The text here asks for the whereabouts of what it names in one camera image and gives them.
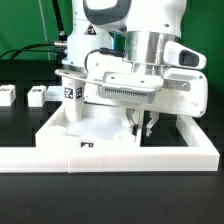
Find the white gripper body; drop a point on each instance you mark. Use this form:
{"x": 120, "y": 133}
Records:
{"x": 112, "y": 81}

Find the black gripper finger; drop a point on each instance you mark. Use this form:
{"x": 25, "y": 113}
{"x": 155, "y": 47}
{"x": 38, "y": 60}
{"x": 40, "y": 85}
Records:
{"x": 132, "y": 119}
{"x": 151, "y": 123}

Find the white square tabletop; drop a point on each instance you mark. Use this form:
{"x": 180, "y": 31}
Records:
{"x": 99, "y": 127}

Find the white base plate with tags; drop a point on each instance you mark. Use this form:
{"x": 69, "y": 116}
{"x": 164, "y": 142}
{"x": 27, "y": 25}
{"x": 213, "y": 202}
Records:
{"x": 54, "y": 93}

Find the white L-shaped obstacle wall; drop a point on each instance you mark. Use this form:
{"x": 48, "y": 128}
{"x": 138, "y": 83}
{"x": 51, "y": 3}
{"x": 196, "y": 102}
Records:
{"x": 198, "y": 154}

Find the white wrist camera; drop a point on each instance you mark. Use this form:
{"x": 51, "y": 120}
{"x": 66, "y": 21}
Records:
{"x": 180, "y": 56}

